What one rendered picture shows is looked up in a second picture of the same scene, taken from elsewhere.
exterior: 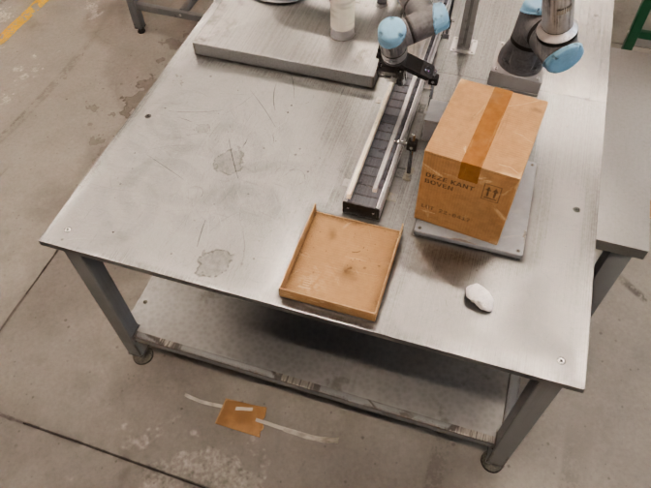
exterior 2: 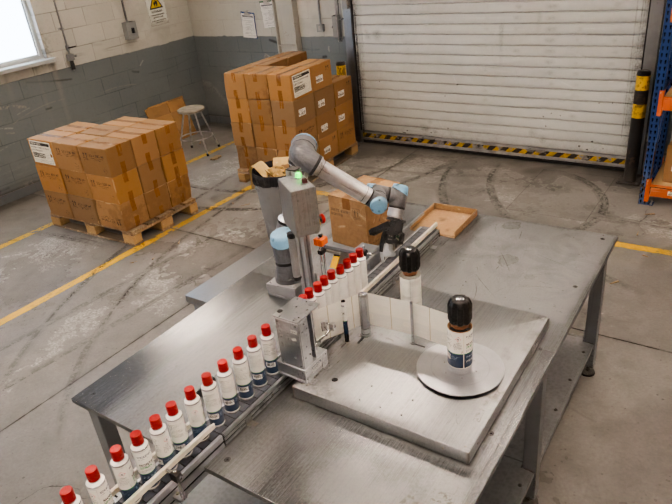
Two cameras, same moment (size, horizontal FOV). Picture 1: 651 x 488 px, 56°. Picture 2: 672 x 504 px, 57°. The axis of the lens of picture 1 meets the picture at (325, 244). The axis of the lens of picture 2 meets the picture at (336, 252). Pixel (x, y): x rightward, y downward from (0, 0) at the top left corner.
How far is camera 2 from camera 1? 4.00 m
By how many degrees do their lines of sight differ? 97
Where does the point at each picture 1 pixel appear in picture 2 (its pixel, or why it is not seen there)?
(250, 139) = (493, 269)
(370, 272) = (431, 219)
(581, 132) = not seen: hidden behind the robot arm
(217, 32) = (526, 323)
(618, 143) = (267, 253)
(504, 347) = not seen: hidden behind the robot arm
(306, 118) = (452, 277)
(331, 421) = not seen: hidden behind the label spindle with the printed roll
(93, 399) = (614, 355)
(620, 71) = (220, 287)
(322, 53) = (433, 298)
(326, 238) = (450, 229)
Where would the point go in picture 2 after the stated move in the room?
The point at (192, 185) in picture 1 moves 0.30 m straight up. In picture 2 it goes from (530, 251) to (533, 194)
